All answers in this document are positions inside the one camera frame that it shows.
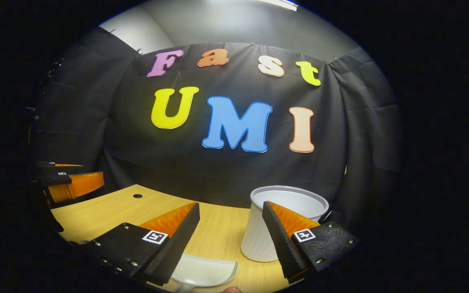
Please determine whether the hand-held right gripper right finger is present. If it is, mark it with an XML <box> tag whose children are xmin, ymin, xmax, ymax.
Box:
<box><xmin>262</xmin><ymin>201</ymin><xmax>360</xmax><ymax>284</ymax></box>

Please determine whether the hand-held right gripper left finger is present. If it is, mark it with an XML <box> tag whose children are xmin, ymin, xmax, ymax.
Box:
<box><xmin>81</xmin><ymin>202</ymin><xmax>201</xmax><ymax>286</ymax></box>

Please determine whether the white ribbed garbage bin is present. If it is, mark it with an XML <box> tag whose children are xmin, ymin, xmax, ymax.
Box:
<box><xmin>241</xmin><ymin>186</ymin><xmax>329</xmax><ymax>262</ymax></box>

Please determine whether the white dustpan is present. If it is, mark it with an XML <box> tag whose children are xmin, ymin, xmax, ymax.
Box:
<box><xmin>169</xmin><ymin>254</ymin><xmax>239</xmax><ymax>293</ymax></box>

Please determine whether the wooden desktop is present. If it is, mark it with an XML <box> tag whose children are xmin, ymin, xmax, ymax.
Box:
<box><xmin>50</xmin><ymin>184</ymin><xmax>300</xmax><ymax>293</ymax></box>

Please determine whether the black backdrop cloth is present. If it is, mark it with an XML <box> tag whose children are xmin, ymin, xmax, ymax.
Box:
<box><xmin>31</xmin><ymin>26</ymin><xmax>402</xmax><ymax>245</ymax></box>

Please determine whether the ceiling light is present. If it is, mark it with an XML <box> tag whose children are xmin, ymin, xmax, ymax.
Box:
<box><xmin>257</xmin><ymin>0</ymin><xmax>299</xmax><ymax>11</ymax></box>

